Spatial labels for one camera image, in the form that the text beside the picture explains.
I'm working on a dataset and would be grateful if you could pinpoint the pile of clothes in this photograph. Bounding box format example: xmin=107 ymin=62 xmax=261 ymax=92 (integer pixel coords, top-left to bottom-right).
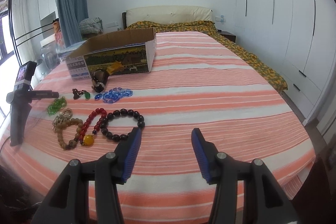
xmin=79 ymin=17 xmax=103 ymax=34

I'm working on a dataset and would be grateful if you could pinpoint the white wardrobe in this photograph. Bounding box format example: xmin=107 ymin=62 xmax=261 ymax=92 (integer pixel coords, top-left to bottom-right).
xmin=235 ymin=0 xmax=335 ymax=120

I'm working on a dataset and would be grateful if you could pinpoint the blue crystal bracelet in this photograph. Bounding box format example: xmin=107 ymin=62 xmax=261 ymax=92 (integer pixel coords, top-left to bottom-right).
xmin=94 ymin=87 xmax=133 ymax=104

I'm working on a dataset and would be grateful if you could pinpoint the dark wooden nightstand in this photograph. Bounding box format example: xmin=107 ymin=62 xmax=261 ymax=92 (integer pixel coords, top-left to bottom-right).
xmin=218 ymin=30 xmax=236 ymax=43

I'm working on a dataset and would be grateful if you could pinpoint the round wooden bead bracelet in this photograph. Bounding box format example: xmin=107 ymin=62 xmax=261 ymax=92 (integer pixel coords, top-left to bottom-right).
xmin=56 ymin=117 xmax=84 ymax=151

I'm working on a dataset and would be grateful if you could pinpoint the pink striped bed sheet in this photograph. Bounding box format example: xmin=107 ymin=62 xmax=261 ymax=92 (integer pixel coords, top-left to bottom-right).
xmin=0 ymin=30 xmax=316 ymax=224

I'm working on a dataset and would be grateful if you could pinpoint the open cardboard box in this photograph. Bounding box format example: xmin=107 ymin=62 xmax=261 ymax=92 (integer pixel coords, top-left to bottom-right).
xmin=65 ymin=28 xmax=157 ymax=79

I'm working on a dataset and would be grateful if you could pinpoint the silver chain watch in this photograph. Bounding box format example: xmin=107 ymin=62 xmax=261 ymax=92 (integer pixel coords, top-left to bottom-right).
xmin=52 ymin=108 xmax=73 ymax=131

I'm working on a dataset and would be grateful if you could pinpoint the green bead bracelet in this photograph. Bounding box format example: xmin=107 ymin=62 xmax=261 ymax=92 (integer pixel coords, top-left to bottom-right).
xmin=47 ymin=96 xmax=67 ymax=117

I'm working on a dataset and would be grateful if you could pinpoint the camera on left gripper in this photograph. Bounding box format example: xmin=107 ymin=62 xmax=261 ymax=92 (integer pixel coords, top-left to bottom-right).
xmin=14 ymin=61 xmax=37 ymax=91

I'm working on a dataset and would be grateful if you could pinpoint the dark round bead bracelet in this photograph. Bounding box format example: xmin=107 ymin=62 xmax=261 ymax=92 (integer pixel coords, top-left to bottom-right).
xmin=100 ymin=108 xmax=146 ymax=142

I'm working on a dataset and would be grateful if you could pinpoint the cream pillow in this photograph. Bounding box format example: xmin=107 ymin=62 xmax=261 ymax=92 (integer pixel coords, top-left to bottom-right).
xmin=125 ymin=5 xmax=213 ymax=27

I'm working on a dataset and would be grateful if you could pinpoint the folded blue striped blanket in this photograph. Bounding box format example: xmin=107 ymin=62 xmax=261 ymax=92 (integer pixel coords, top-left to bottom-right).
xmin=58 ymin=41 xmax=85 ymax=59

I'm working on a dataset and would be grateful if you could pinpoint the red bead bracelet amber pendant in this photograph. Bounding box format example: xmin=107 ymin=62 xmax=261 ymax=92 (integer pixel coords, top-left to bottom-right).
xmin=77 ymin=108 xmax=107 ymax=146

